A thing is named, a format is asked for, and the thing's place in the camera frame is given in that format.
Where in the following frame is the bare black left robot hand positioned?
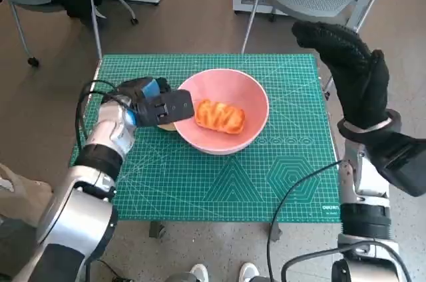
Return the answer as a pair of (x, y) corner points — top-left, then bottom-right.
(116, 76), (173, 104)

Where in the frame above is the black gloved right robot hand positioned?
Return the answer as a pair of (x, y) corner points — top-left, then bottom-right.
(291, 21), (390, 130)

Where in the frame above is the long striped bread loaf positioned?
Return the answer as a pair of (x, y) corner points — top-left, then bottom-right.
(194, 98), (247, 136)

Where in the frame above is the pink bowl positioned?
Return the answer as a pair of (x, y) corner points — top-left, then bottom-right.
(173, 68), (270, 156)

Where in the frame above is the green cutting mat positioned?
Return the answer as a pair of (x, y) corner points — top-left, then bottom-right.
(68, 54), (341, 223)

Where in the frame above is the person in beige trousers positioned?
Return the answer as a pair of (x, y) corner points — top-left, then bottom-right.
(0, 162), (54, 239)

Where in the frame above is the person with white shoes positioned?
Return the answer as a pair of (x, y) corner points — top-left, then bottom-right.
(164, 263), (267, 282)

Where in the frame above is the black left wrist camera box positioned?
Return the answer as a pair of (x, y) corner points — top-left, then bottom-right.
(134, 88), (196, 127)

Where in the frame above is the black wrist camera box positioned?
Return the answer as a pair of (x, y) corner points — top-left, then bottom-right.
(134, 88), (196, 127)
(365, 132), (426, 198)

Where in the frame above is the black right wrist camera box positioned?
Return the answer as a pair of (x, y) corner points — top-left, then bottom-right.
(365, 132), (426, 198)

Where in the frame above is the grey table leg bracket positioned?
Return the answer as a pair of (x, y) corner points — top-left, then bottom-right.
(268, 223), (284, 241)
(148, 221), (167, 239)

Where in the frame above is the black floor cable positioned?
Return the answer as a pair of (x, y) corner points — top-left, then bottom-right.
(96, 258), (134, 282)

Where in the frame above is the black looping right arm cable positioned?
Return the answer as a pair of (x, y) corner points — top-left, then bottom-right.
(281, 240), (412, 282)

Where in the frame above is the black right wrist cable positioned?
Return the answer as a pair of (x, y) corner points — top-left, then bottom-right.
(268, 160), (342, 282)

